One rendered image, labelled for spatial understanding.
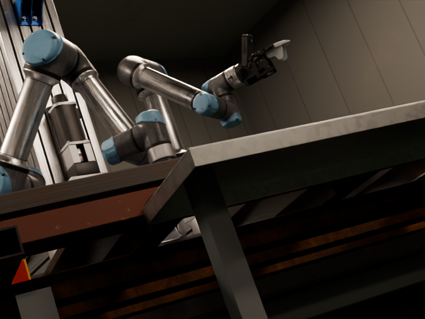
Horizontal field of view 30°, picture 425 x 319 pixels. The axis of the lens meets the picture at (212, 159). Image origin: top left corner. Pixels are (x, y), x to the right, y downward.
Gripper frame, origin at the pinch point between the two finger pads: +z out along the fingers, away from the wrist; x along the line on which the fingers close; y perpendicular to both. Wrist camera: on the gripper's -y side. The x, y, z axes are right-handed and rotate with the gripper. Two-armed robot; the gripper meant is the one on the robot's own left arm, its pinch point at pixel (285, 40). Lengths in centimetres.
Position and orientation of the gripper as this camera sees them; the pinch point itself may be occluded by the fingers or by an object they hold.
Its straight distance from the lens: 275.9
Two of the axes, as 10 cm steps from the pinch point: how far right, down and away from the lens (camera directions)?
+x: -4.5, 0.3, -8.9
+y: 3.9, 9.0, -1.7
